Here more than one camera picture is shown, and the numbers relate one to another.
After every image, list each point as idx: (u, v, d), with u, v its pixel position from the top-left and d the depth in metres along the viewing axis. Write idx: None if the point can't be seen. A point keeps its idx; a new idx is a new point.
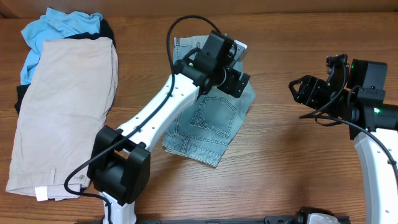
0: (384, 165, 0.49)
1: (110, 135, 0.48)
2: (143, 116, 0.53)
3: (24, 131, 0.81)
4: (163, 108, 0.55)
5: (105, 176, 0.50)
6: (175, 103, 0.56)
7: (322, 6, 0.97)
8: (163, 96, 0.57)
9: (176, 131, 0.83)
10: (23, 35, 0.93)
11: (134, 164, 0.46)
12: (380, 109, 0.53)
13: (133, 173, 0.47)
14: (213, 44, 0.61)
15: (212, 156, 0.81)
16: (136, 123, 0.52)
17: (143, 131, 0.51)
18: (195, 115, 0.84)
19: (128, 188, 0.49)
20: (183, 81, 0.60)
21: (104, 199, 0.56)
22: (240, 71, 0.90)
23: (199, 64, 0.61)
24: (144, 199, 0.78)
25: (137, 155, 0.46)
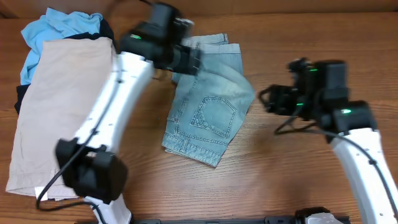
0: (365, 167, 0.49)
1: (68, 147, 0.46)
2: (96, 115, 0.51)
3: (24, 131, 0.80)
4: (118, 96, 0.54)
5: (79, 186, 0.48)
6: (129, 88, 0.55)
7: (321, 7, 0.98)
8: (113, 84, 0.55)
9: (176, 131, 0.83)
10: (23, 35, 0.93)
11: (102, 168, 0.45)
12: (349, 108, 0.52)
13: (105, 177, 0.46)
14: (156, 12, 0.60)
15: (212, 156, 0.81)
16: (91, 126, 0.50)
17: (102, 132, 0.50)
18: (195, 115, 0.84)
19: (107, 190, 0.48)
20: (131, 59, 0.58)
21: (90, 203, 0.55)
22: (240, 71, 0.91)
23: (144, 36, 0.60)
24: (144, 199, 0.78)
25: (101, 161, 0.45)
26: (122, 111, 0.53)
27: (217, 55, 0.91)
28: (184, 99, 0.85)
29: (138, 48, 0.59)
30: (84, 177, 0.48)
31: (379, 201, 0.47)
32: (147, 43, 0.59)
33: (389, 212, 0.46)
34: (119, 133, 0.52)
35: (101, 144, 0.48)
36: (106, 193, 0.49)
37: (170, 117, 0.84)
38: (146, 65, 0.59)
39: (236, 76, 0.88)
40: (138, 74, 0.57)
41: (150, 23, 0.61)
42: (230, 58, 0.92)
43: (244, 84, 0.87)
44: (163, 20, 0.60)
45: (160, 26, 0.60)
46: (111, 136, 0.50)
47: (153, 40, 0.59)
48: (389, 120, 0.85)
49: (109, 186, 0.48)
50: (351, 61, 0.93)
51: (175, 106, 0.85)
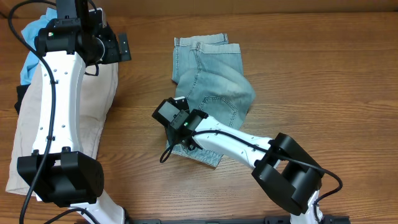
0: (214, 137, 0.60)
1: (30, 163, 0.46)
2: (46, 122, 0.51)
3: (24, 131, 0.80)
4: (58, 94, 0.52)
5: (57, 196, 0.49)
6: (68, 84, 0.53)
7: (322, 7, 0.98)
8: (49, 86, 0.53)
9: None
10: (23, 35, 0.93)
11: (71, 171, 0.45)
12: (187, 121, 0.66)
13: (78, 177, 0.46)
14: (63, 5, 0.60)
15: (214, 156, 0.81)
16: (45, 134, 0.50)
17: (58, 137, 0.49)
18: None
19: (87, 188, 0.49)
20: (55, 55, 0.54)
21: (77, 208, 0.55)
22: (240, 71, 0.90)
23: (60, 30, 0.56)
24: (144, 200, 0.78)
25: (66, 164, 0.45)
26: (69, 109, 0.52)
27: (216, 55, 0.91)
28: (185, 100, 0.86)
29: (58, 44, 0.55)
30: (59, 185, 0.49)
31: (236, 146, 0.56)
32: (63, 35, 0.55)
33: (247, 148, 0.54)
34: (75, 131, 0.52)
35: (63, 147, 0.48)
36: (87, 191, 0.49)
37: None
38: (74, 56, 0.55)
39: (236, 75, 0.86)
40: (71, 69, 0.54)
41: (62, 18, 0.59)
42: (230, 58, 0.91)
43: (244, 84, 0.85)
44: (74, 10, 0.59)
45: (73, 18, 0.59)
46: (69, 137, 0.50)
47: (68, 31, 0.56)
48: (390, 120, 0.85)
49: (87, 185, 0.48)
50: (351, 61, 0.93)
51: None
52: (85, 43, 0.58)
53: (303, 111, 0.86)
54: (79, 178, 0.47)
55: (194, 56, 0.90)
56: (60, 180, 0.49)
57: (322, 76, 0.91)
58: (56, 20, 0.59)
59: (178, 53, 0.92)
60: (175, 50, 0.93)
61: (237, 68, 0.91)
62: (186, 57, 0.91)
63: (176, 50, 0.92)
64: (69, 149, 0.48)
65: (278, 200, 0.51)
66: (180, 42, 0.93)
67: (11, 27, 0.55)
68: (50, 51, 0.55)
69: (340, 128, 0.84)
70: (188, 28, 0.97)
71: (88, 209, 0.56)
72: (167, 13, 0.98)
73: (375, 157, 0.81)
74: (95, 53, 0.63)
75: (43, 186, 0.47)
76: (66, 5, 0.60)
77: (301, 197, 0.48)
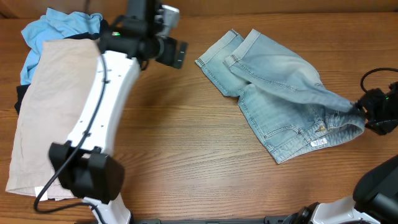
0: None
1: (61, 150, 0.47)
2: (86, 116, 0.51)
3: (24, 131, 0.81)
4: (107, 93, 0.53)
5: (74, 189, 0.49)
6: (118, 86, 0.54)
7: (321, 7, 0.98)
8: (99, 85, 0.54)
9: (315, 138, 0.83)
10: (24, 35, 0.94)
11: (96, 171, 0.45)
12: None
13: (100, 178, 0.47)
14: (136, 7, 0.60)
15: (278, 127, 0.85)
16: (82, 128, 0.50)
17: (94, 134, 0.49)
18: (259, 107, 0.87)
19: (105, 190, 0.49)
20: (115, 55, 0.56)
21: (89, 203, 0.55)
22: (263, 51, 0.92)
23: (125, 32, 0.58)
24: (143, 199, 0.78)
25: (95, 163, 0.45)
26: (111, 111, 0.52)
27: (250, 51, 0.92)
28: (254, 114, 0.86)
29: (120, 45, 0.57)
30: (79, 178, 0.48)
31: None
32: (127, 38, 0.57)
33: None
34: (111, 132, 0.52)
35: (95, 146, 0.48)
36: (102, 193, 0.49)
37: (258, 133, 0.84)
38: (131, 61, 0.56)
39: (289, 60, 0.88)
40: (125, 73, 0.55)
41: (129, 17, 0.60)
42: (263, 45, 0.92)
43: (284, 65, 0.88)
44: (142, 13, 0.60)
45: (139, 19, 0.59)
46: (104, 139, 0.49)
47: (135, 35, 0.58)
48: None
49: (105, 186, 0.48)
50: (351, 61, 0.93)
51: (271, 124, 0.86)
52: (146, 50, 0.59)
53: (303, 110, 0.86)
54: (102, 179, 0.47)
55: (237, 67, 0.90)
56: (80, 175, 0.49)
57: (321, 76, 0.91)
58: (124, 17, 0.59)
59: (211, 72, 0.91)
60: (203, 71, 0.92)
61: (272, 50, 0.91)
62: (219, 70, 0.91)
63: (204, 69, 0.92)
64: (101, 149, 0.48)
65: (366, 180, 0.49)
66: (203, 61, 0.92)
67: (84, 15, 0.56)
68: (110, 50, 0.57)
69: None
70: (188, 28, 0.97)
71: (99, 206, 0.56)
72: None
73: (375, 157, 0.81)
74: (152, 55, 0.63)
75: (65, 174, 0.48)
76: (137, 8, 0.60)
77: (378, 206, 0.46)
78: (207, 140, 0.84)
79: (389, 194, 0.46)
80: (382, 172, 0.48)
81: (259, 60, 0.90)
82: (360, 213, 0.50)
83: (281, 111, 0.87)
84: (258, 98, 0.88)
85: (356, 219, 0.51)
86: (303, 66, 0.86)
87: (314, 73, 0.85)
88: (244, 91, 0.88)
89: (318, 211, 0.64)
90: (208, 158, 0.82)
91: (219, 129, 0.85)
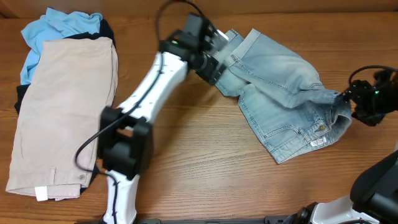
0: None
1: (113, 114, 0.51)
2: (140, 93, 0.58)
3: (25, 131, 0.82)
4: (158, 83, 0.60)
5: (111, 154, 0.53)
6: (167, 79, 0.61)
7: (321, 7, 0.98)
8: (155, 73, 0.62)
9: (315, 138, 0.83)
10: (23, 35, 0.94)
11: (138, 137, 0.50)
12: None
13: (138, 147, 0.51)
14: (193, 23, 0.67)
15: (278, 127, 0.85)
16: (134, 101, 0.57)
17: (143, 107, 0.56)
18: (259, 108, 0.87)
19: (138, 160, 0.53)
20: (171, 60, 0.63)
21: (111, 177, 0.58)
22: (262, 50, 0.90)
23: (181, 43, 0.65)
24: (144, 198, 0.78)
25: (140, 129, 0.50)
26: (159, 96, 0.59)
27: (250, 51, 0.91)
28: (254, 114, 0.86)
29: (175, 52, 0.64)
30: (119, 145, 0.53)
31: None
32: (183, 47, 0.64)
33: None
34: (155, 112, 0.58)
35: (142, 116, 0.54)
36: (134, 164, 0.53)
37: (259, 133, 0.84)
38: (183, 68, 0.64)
39: (289, 60, 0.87)
40: (177, 69, 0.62)
41: (185, 32, 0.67)
42: (263, 44, 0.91)
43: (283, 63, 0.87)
44: (198, 30, 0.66)
45: (194, 36, 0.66)
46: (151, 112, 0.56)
47: (187, 49, 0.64)
48: (389, 120, 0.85)
49: (140, 157, 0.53)
50: (351, 61, 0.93)
51: (271, 124, 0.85)
52: (194, 61, 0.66)
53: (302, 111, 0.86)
54: (140, 147, 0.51)
55: (237, 68, 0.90)
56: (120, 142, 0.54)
57: (322, 76, 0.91)
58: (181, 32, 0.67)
59: None
60: None
61: (272, 50, 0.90)
62: None
63: None
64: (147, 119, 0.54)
65: (363, 180, 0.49)
66: None
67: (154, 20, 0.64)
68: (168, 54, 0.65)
69: None
70: None
71: (120, 185, 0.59)
72: (167, 13, 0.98)
73: (375, 157, 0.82)
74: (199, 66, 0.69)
75: (108, 136, 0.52)
76: (193, 25, 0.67)
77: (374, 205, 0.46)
78: (207, 140, 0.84)
79: (385, 194, 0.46)
80: (376, 172, 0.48)
81: (259, 60, 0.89)
82: (359, 213, 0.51)
83: (281, 111, 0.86)
84: (258, 98, 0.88)
85: (355, 219, 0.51)
86: (303, 66, 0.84)
87: (314, 71, 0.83)
88: (244, 91, 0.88)
89: (316, 210, 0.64)
90: (208, 158, 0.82)
91: (219, 129, 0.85)
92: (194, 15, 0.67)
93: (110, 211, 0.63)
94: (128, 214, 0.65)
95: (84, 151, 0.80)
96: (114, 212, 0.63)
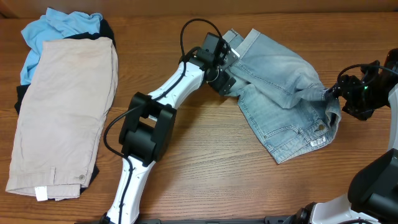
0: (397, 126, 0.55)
1: (142, 98, 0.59)
2: (166, 87, 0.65)
3: (25, 131, 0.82)
4: (181, 84, 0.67)
5: (134, 137, 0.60)
6: (188, 83, 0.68)
7: (322, 7, 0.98)
8: (178, 74, 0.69)
9: (315, 138, 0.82)
10: (23, 35, 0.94)
11: (165, 119, 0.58)
12: None
13: (162, 129, 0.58)
14: (210, 41, 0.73)
15: (278, 127, 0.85)
16: (160, 91, 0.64)
17: (168, 98, 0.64)
18: (259, 107, 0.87)
19: (158, 144, 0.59)
20: (192, 65, 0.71)
21: (128, 163, 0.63)
22: (262, 51, 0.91)
23: (199, 58, 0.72)
24: (145, 197, 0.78)
25: (165, 113, 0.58)
26: (181, 92, 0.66)
27: (250, 51, 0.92)
28: (254, 114, 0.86)
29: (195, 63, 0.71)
30: (142, 129, 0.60)
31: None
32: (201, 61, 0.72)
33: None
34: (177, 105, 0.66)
35: (166, 103, 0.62)
36: (155, 147, 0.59)
37: (259, 133, 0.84)
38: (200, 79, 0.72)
39: (289, 60, 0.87)
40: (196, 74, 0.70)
41: (204, 48, 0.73)
42: (262, 45, 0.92)
43: (283, 64, 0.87)
44: (214, 48, 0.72)
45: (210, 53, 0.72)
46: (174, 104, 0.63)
47: (204, 63, 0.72)
48: (388, 120, 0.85)
49: (160, 140, 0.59)
50: (351, 61, 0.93)
51: (271, 124, 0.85)
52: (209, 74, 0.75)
53: None
54: (163, 129, 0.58)
55: (237, 67, 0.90)
56: (143, 128, 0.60)
57: (322, 76, 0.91)
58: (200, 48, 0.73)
59: None
60: None
61: (272, 50, 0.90)
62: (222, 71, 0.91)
63: None
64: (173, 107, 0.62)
65: (360, 180, 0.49)
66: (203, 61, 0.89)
67: (180, 33, 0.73)
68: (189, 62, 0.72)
69: (341, 129, 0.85)
70: (188, 28, 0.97)
71: (134, 172, 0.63)
72: (167, 13, 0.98)
73: (375, 157, 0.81)
74: (212, 77, 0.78)
75: (134, 120, 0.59)
76: (211, 43, 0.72)
77: (373, 205, 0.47)
78: (207, 140, 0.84)
79: (384, 193, 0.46)
80: (372, 171, 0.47)
81: (259, 60, 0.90)
82: (358, 213, 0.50)
83: (281, 111, 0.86)
84: (258, 98, 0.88)
85: (354, 219, 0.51)
86: (303, 67, 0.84)
87: (314, 72, 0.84)
88: (244, 90, 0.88)
89: (314, 211, 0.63)
90: (208, 158, 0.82)
91: (219, 129, 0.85)
92: (211, 34, 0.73)
93: (116, 203, 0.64)
94: (134, 208, 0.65)
95: (84, 151, 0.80)
96: (120, 205, 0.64)
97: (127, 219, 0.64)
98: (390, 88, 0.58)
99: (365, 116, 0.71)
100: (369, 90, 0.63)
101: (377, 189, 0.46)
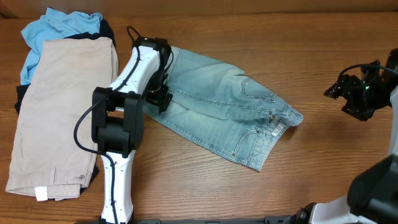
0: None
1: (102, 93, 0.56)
2: (124, 75, 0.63)
3: (25, 131, 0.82)
4: (138, 67, 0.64)
5: (106, 131, 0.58)
6: (146, 65, 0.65)
7: (322, 7, 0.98)
8: (134, 61, 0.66)
9: (273, 127, 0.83)
10: (23, 34, 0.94)
11: (130, 107, 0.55)
12: None
13: (131, 117, 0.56)
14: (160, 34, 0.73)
15: (235, 137, 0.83)
16: (120, 80, 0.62)
17: (129, 85, 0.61)
18: (212, 129, 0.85)
19: (132, 132, 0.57)
20: (145, 48, 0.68)
21: (108, 158, 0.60)
22: (185, 66, 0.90)
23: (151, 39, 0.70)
24: (140, 209, 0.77)
25: (129, 101, 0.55)
26: (142, 75, 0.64)
27: (175, 71, 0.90)
28: (211, 140, 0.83)
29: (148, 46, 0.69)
30: (112, 123, 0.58)
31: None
32: (153, 42, 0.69)
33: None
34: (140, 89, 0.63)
35: (129, 91, 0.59)
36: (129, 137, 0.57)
37: (226, 155, 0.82)
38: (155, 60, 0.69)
39: (213, 66, 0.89)
40: (152, 56, 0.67)
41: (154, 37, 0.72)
42: (184, 60, 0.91)
43: (209, 74, 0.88)
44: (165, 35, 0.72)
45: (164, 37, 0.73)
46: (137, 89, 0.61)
47: (156, 43, 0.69)
48: (389, 120, 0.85)
49: (133, 128, 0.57)
50: (351, 61, 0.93)
51: (230, 139, 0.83)
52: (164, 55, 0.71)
53: (302, 111, 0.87)
54: (133, 117, 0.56)
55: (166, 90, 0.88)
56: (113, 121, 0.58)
57: (323, 76, 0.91)
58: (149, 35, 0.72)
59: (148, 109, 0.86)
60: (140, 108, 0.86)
61: (196, 63, 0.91)
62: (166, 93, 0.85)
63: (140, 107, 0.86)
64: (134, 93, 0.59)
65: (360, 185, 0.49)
66: None
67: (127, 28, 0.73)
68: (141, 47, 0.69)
69: (340, 128, 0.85)
70: (186, 28, 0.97)
71: (117, 167, 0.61)
72: (166, 13, 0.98)
73: (375, 157, 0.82)
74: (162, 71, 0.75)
75: (101, 115, 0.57)
76: None
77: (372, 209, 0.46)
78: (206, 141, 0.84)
79: (383, 198, 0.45)
80: (372, 176, 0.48)
81: (187, 76, 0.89)
82: (357, 217, 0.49)
83: (231, 122, 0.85)
84: (203, 121, 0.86)
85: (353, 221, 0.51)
86: (228, 71, 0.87)
87: (239, 71, 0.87)
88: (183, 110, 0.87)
89: (315, 211, 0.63)
90: (208, 158, 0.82)
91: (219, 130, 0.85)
92: None
93: (107, 202, 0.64)
94: (126, 203, 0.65)
95: (84, 152, 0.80)
96: (112, 202, 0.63)
97: (123, 216, 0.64)
98: (392, 89, 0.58)
99: (365, 116, 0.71)
100: (369, 90, 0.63)
101: (376, 193, 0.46)
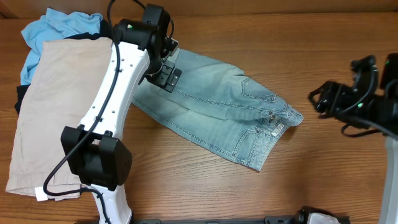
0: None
1: (74, 135, 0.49)
2: (99, 104, 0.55)
3: (25, 131, 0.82)
4: (119, 84, 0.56)
5: (86, 172, 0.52)
6: (129, 77, 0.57)
7: (322, 7, 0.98)
8: (112, 73, 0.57)
9: (273, 127, 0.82)
10: (23, 35, 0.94)
11: (107, 154, 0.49)
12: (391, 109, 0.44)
13: (110, 163, 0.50)
14: (151, 15, 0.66)
15: (235, 137, 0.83)
16: (94, 114, 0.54)
17: (105, 120, 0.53)
18: (212, 129, 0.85)
19: (113, 173, 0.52)
20: (129, 45, 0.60)
21: (94, 191, 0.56)
22: (185, 67, 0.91)
23: (137, 25, 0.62)
24: (141, 209, 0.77)
25: (106, 146, 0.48)
26: (124, 96, 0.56)
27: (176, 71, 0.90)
28: (211, 140, 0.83)
29: (134, 38, 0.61)
30: (90, 163, 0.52)
31: None
32: (140, 30, 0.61)
33: None
34: (122, 116, 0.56)
35: (106, 129, 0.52)
36: (112, 177, 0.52)
37: (226, 155, 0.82)
38: (142, 52, 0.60)
39: (212, 66, 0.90)
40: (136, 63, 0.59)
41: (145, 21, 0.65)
42: (187, 61, 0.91)
43: (209, 74, 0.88)
44: (157, 18, 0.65)
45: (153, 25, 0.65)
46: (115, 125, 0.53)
47: (144, 32, 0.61)
48: None
49: (114, 171, 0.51)
50: (351, 61, 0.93)
51: (230, 139, 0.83)
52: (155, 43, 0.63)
53: (303, 111, 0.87)
54: (111, 162, 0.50)
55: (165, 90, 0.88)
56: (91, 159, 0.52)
57: (323, 76, 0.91)
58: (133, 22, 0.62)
59: (149, 108, 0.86)
60: (142, 108, 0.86)
61: (196, 63, 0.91)
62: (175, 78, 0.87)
63: (141, 106, 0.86)
64: (112, 133, 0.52)
65: None
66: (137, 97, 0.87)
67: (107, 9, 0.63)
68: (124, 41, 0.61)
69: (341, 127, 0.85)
70: (186, 29, 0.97)
71: (104, 196, 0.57)
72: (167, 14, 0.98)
73: (375, 157, 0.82)
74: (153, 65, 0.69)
75: (77, 157, 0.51)
76: (152, 14, 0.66)
77: None
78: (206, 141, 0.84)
79: None
80: None
81: (187, 76, 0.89)
82: None
83: (231, 122, 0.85)
84: (203, 121, 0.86)
85: None
86: (228, 71, 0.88)
87: (239, 71, 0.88)
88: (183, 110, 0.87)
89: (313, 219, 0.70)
90: (208, 158, 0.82)
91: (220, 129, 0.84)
92: (151, 6, 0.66)
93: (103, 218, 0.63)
94: (122, 218, 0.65)
95: None
96: (107, 219, 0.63)
97: None
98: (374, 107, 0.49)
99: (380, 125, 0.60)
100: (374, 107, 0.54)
101: None
